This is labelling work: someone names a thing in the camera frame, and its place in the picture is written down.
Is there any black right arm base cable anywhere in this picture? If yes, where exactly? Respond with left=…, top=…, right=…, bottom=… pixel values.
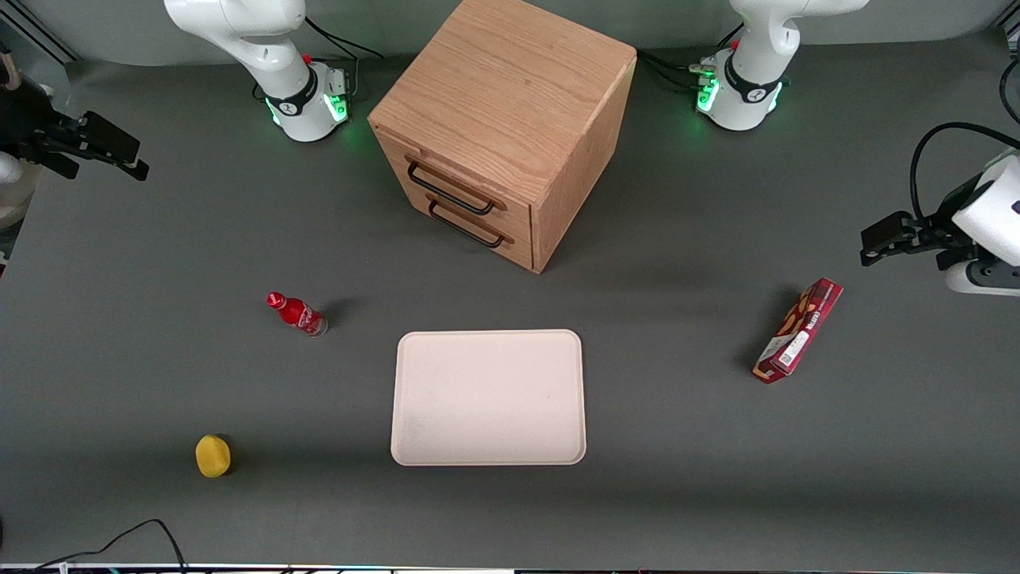
left=301, top=16, right=384, bottom=102

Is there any yellow lemon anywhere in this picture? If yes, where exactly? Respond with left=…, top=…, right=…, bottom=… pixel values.
left=195, top=434, right=233, bottom=479

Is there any wooden drawer with small handle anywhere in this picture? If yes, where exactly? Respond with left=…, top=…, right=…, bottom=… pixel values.
left=397, top=179, right=536, bottom=271

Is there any aluminium frame profile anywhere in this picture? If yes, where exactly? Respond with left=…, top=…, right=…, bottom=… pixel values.
left=0, top=0, right=82, bottom=66

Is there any wooden drawer cabinet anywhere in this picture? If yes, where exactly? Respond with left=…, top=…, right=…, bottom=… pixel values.
left=368, top=0, right=638, bottom=274

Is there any black hanging cable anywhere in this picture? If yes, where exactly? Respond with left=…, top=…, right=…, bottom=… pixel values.
left=999, top=54, right=1020, bottom=125

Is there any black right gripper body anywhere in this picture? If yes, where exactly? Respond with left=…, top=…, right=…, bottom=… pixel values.
left=0, top=76, right=84, bottom=178

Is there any red soda bottle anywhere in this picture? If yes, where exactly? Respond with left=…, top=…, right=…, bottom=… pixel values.
left=266, top=292, right=328, bottom=338

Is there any large black metal drawer handle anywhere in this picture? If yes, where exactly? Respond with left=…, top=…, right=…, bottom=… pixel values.
left=404, top=155, right=496, bottom=217

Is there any black left arm base cable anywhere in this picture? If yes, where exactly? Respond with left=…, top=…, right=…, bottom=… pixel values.
left=636, top=46, right=718, bottom=93

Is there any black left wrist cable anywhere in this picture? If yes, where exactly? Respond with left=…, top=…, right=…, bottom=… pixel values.
left=910, top=122, right=1020, bottom=222

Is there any pale pink plastic tray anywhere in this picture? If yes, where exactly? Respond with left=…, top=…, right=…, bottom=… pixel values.
left=390, top=329, right=587, bottom=467

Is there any small black metal drawer handle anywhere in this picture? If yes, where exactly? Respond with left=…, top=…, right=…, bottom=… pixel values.
left=427, top=199, right=506, bottom=249

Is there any black cable at table edge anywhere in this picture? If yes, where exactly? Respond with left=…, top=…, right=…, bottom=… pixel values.
left=0, top=519, right=189, bottom=574

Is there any red snack box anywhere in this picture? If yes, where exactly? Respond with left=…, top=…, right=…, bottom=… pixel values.
left=753, top=277, right=844, bottom=385

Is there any black arm base cable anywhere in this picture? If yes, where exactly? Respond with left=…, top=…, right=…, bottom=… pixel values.
left=301, top=16, right=384, bottom=102
left=636, top=46, right=718, bottom=93

